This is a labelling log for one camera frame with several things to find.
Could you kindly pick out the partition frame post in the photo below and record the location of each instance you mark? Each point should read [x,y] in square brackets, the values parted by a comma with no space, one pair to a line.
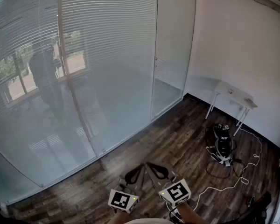
[155,31]
[60,20]

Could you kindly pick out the person's left forearm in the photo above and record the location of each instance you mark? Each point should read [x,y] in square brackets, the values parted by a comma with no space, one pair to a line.
[119,218]

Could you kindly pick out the white folding table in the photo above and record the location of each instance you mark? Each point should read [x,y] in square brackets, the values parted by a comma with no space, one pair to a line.
[233,90]

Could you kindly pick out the white and black backpack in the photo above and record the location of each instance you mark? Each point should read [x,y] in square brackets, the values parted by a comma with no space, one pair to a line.
[221,149]

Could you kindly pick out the yellow edged packet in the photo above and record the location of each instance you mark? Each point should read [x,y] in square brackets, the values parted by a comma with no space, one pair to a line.
[250,101]

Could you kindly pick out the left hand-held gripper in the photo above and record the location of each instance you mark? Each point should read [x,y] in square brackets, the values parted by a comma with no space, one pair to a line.
[121,200]

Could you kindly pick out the person's light shirt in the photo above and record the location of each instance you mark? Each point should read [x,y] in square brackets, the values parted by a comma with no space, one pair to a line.
[149,221]

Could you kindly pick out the white window blinds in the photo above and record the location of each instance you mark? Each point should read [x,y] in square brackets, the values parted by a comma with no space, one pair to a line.
[107,43]

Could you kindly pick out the small printed paper sheet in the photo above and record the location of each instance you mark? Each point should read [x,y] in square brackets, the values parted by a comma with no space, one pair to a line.
[231,91]

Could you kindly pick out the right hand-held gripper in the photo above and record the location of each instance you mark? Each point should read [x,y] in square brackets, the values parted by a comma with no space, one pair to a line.
[176,192]

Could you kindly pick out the person's right forearm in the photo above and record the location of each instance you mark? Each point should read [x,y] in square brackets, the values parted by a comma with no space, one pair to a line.
[186,214]

